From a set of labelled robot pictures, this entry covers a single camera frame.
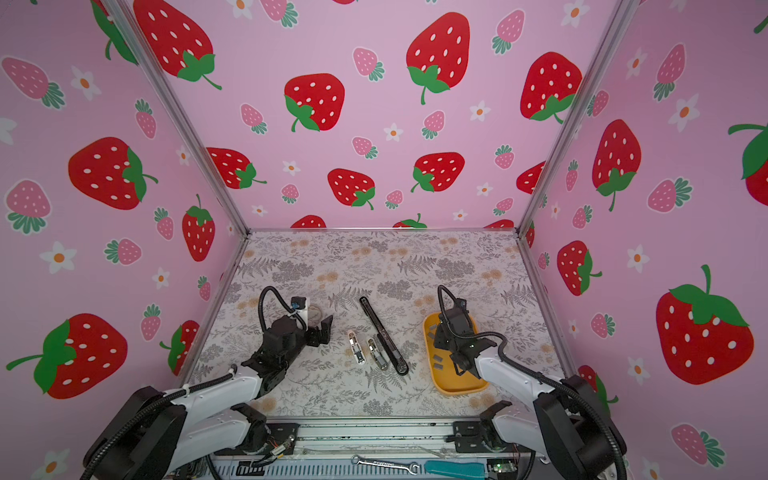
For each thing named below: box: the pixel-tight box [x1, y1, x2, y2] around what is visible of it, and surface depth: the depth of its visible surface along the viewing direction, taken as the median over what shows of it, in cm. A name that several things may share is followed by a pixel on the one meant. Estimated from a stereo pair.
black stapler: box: [359, 296, 409, 375], surface depth 90 cm
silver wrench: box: [351, 454, 421, 476], surface depth 72 cm
